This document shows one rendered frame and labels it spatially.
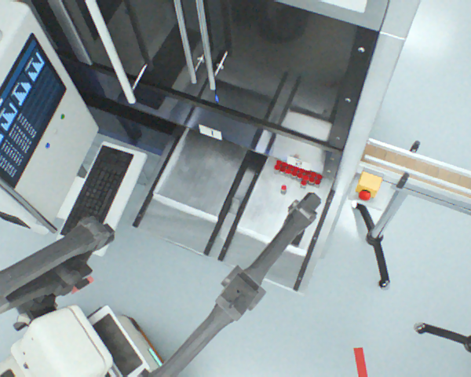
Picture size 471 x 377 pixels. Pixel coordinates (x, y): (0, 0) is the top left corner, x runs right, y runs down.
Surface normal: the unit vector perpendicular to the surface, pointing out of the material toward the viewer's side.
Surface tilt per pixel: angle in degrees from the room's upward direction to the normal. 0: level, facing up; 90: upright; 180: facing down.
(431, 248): 0
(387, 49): 90
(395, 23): 90
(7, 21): 0
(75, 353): 42
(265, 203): 0
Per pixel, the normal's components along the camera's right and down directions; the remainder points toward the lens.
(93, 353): 0.49, -0.67
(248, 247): -0.05, -0.37
